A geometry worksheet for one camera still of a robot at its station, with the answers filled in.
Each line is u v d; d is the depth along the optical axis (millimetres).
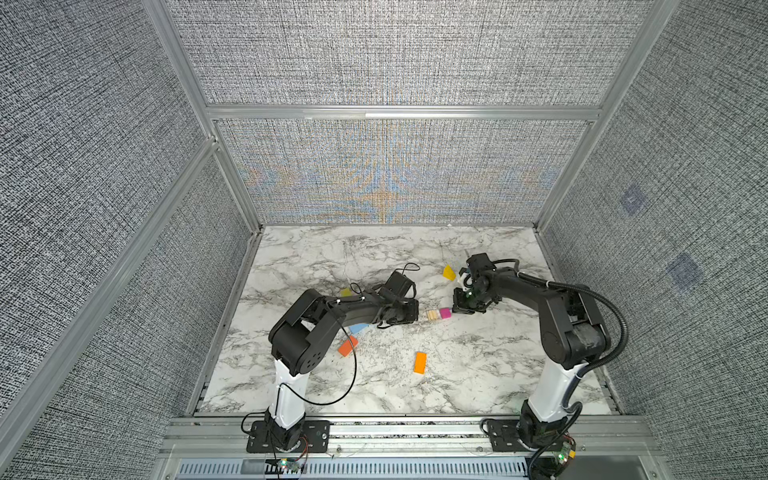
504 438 727
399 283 765
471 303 847
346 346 882
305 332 508
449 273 1031
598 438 749
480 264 813
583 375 530
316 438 734
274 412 609
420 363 864
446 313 947
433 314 946
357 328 920
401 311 820
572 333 504
